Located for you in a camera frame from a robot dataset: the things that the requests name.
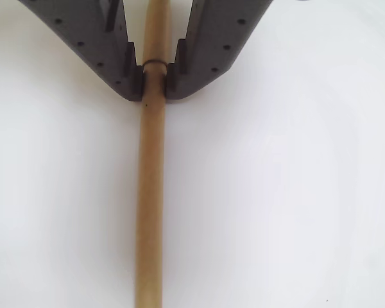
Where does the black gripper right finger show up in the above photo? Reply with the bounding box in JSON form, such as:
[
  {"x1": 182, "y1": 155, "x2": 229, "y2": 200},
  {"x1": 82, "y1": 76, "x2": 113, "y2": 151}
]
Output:
[{"x1": 164, "y1": 0, "x2": 272, "y2": 102}]

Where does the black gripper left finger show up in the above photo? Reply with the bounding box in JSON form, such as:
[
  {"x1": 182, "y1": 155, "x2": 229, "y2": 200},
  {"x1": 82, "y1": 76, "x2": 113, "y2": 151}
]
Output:
[{"x1": 17, "y1": 0, "x2": 146, "y2": 103}]

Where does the wooden pen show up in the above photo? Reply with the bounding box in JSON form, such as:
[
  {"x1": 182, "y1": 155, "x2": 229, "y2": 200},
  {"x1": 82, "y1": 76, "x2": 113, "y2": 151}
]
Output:
[{"x1": 133, "y1": 0, "x2": 170, "y2": 308}]

